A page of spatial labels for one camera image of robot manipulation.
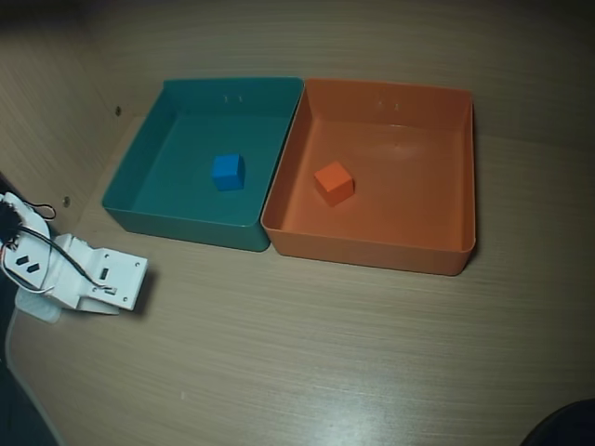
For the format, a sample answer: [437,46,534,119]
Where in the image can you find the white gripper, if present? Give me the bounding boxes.
[44,233,124,319]

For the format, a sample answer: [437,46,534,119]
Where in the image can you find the blue cube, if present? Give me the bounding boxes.
[211,152,246,192]

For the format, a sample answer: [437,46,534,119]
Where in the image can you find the black camera cable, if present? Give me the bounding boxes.
[0,201,118,297]

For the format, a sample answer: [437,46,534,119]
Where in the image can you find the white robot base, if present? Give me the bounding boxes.
[15,286,65,325]

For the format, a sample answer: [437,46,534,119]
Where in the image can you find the orange plastic box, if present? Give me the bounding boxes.
[259,77,479,279]

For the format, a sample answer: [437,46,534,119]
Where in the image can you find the orange cube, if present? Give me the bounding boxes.
[312,160,355,209]

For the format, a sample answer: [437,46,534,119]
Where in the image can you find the teal plastic box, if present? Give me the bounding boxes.
[100,76,306,254]

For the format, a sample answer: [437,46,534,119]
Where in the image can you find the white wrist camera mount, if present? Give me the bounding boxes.
[76,247,151,313]

